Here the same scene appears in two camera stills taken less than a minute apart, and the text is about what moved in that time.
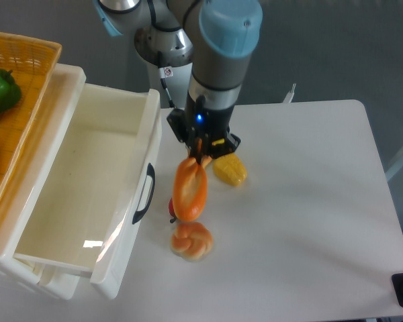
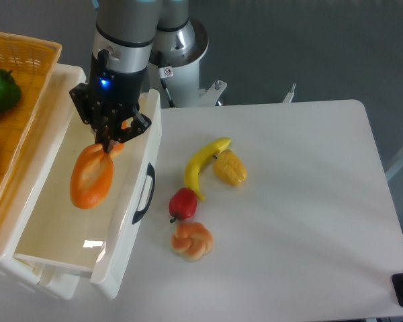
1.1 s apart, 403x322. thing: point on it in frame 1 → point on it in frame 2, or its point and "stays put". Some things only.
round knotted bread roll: x=192 y=240 stays put
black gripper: x=205 y=131 → x=109 y=104
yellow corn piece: x=231 y=169 stays put
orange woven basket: x=31 y=60 stays put
